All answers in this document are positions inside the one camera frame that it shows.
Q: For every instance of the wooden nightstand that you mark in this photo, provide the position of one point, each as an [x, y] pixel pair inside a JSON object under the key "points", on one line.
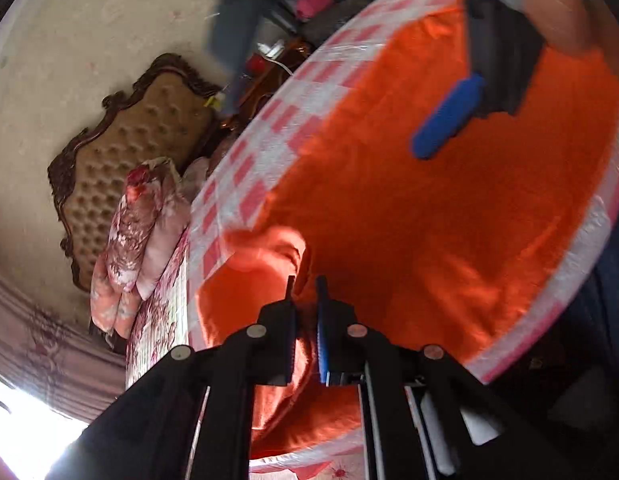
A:
{"points": [[245, 96]]}

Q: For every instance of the tufted brown headboard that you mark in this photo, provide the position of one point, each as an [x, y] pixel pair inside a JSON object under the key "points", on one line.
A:
{"points": [[165, 115]]}

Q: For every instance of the pink checkered plastic sheet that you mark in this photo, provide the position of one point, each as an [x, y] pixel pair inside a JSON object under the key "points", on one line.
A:
{"points": [[234, 196]]}

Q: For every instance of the striped pink curtain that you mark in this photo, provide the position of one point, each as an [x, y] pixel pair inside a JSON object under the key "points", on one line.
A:
{"points": [[54, 362]]}

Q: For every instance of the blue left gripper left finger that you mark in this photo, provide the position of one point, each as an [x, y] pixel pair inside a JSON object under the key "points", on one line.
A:
{"points": [[289, 330]]}

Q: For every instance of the right hand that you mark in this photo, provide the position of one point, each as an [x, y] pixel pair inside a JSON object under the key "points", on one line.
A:
{"points": [[571, 26]]}

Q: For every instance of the orange fleece pants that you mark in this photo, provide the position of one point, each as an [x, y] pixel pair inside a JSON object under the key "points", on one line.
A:
{"points": [[450, 250]]}

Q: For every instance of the plain pink pillow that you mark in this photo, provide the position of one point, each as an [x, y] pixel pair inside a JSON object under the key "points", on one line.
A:
{"points": [[177, 195]]}

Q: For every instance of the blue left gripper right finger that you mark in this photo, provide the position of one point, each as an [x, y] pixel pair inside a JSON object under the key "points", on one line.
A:
{"points": [[322, 330]]}

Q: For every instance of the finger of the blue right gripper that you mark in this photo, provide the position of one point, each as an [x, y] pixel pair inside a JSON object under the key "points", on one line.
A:
{"points": [[459, 106]]}

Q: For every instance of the floral red pillow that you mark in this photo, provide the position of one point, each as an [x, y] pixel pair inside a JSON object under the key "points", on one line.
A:
{"points": [[114, 300]]}

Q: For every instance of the pink floral bedsheet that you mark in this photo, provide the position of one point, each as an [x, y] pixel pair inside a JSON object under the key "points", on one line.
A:
{"points": [[162, 320]]}

